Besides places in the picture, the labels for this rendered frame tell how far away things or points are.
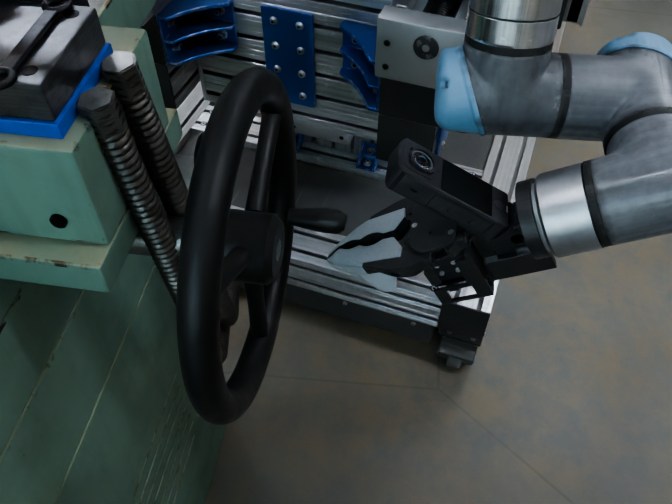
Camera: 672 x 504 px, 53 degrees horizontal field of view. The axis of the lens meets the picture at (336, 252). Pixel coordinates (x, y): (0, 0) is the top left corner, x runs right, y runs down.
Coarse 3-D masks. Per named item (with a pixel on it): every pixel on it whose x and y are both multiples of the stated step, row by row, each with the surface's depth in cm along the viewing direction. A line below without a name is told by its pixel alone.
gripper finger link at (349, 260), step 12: (384, 240) 63; (396, 240) 63; (336, 252) 66; (348, 252) 65; (360, 252) 64; (372, 252) 63; (384, 252) 62; (396, 252) 62; (336, 264) 66; (348, 264) 64; (360, 264) 63; (372, 276) 66; (384, 276) 65; (384, 288) 67
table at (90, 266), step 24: (96, 0) 63; (120, 0) 66; (144, 0) 71; (120, 24) 66; (168, 120) 57; (0, 240) 48; (24, 240) 48; (48, 240) 48; (120, 240) 49; (0, 264) 48; (24, 264) 48; (48, 264) 47; (72, 264) 47; (96, 264) 47; (120, 264) 50; (96, 288) 49
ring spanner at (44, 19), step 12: (48, 0) 44; (60, 0) 44; (48, 12) 43; (60, 12) 43; (36, 24) 42; (48, 24) 42; (24, 36) 41; (36, 36) 41; (24, 48) 40; (12, 60) 39; (0, 72) 39; (12, 72) 39; (0, 84) 38; (12, 84) 38
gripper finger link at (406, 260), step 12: (408, 252) 61; (432, 252) 60; (372, 264) 62; (384, 264) 61; (396, 264) 61; (408, 264) 60; (420, 264) 60; (432, 264) 59; (396, 276) 61; (408, 276) 61
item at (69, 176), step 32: (128, 32) 49; (160, 96) 54; (0, 160) 42; (32, 160) 42; (64, 160) 42; (96, 160) 44; (0, 192) 45; (32, 192) 44; (64, 192) 44; (96, 192) 45; (0, 224) 48; (32, 224) 47; (64, 224) 46; (96, 224) 46
